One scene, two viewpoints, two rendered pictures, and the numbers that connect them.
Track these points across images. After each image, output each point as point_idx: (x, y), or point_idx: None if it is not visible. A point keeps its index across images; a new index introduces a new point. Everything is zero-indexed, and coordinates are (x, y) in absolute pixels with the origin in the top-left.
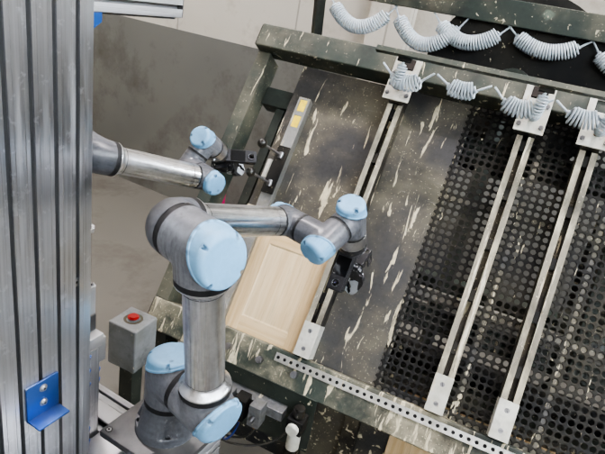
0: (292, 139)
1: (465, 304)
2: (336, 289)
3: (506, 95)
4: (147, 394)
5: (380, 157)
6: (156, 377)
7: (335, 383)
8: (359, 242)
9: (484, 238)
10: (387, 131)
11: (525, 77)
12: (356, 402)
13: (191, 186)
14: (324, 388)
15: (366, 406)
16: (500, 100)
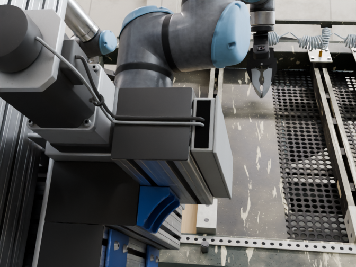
0: None
1: (340, 156)
2: (264, 51)
3: (295, 50)
4: (129, 51)
5: (219, 89)
6: (145, 19)
7: (253, 243)
8: (273, 12)
9: (328, 117)
10: (218, 77)
11: (310, 19)
12: (284, 255)
13: (89, 33)
14: (243, 253)
15: (297, 256)
16: (292, 53)
